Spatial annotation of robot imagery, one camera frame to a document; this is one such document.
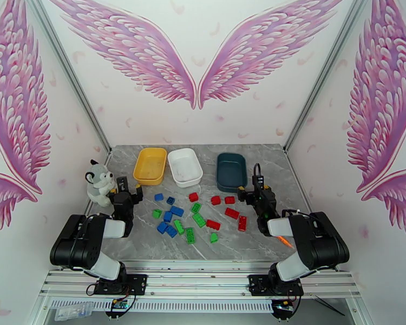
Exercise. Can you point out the red lego brick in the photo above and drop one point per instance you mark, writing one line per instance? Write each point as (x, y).
(193, 197)
(229, 199)
(213, 225)
(242, 223)
(232, 213)
(215, 200)

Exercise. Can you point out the green lego brick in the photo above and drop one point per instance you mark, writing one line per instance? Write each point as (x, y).
(190, 235)
(213, 238)
(196, 208)
(157, 213)
(199, 220)
(179, 227)

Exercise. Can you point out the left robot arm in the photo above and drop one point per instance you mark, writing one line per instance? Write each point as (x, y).
(78, 239)

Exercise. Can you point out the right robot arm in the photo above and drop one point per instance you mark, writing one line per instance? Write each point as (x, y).
(321, 239)

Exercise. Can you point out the grey white husky plush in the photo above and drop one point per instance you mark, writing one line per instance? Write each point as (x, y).
(99, 185)

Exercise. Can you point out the dark teal plastic container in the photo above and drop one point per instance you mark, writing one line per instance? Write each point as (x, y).
(231, 173)

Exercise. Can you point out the yellow plastic container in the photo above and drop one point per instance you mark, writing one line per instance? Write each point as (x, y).
(150, 166)

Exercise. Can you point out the orange pen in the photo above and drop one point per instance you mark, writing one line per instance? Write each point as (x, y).
(285, 241)

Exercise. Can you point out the white plastic container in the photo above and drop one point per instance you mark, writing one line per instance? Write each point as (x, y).
(184, 166)

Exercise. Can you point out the small controller board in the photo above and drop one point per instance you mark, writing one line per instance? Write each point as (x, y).
(284, 306)
(119, 304)

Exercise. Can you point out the black tweezers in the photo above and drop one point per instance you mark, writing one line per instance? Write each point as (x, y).
(330, 307)

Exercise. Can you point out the clear plastic bag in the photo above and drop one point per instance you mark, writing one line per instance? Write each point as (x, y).
(72, 312)

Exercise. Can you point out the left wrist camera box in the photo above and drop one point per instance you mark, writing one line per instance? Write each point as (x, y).
(122, 184)

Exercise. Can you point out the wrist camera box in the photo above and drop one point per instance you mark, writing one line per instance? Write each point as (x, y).
(122, 184)
(258, 182)

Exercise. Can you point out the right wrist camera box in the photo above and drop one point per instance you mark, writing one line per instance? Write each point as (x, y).
(258, 182)

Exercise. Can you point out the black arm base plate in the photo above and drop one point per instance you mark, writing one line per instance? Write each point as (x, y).
(257, 283)
(137, 283)

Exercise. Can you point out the aluminum mounting rail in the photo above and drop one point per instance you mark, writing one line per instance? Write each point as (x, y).
(196, 280)

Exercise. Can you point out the aluminum frame post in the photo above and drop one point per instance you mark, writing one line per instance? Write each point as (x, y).
(328, 73)
(67, 68)

